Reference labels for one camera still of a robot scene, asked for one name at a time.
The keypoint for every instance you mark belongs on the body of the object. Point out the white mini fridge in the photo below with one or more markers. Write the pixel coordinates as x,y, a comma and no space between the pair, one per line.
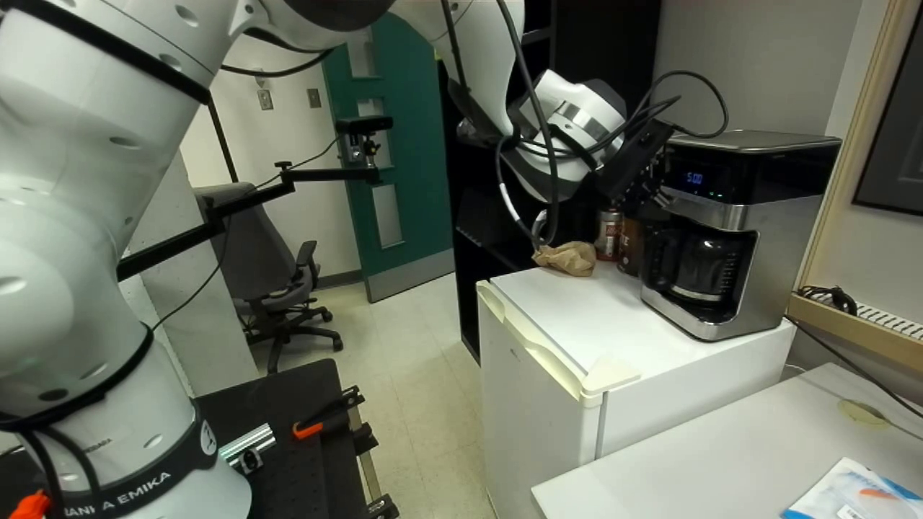
577,367

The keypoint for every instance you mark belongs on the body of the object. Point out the black shelving unit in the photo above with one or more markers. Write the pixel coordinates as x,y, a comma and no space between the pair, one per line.
537,102

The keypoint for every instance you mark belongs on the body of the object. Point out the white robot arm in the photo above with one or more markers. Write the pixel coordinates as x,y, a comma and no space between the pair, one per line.
97,100

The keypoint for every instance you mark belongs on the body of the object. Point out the black office chair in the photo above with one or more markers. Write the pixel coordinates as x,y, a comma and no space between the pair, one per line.
269,285

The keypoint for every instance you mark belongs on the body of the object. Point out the orange black clamp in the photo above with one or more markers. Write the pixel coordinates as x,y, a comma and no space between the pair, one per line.
329,420

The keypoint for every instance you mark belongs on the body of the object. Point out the small silver tin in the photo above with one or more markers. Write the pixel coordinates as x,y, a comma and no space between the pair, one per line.
606,239

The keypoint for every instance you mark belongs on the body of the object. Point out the black camera on stand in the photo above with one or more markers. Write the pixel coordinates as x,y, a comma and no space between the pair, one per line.
358,145

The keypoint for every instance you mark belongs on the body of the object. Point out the white blue paper pamphlet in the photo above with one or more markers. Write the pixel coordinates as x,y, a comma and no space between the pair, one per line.
854,492

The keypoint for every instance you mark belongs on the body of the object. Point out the brown coffee can black lid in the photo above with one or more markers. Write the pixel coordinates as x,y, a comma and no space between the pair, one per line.
629,247

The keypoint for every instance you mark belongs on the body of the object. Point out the crumpled brown paper bag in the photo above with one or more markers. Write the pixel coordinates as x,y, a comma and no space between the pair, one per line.
570,259

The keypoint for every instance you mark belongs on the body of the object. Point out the teal green door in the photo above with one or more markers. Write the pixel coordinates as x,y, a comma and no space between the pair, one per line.
403,220

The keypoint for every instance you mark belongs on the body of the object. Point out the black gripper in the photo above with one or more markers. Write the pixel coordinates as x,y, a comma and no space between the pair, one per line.
629,178

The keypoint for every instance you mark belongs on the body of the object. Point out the black silver coffee maker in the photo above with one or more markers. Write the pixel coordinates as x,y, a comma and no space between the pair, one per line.
737,220

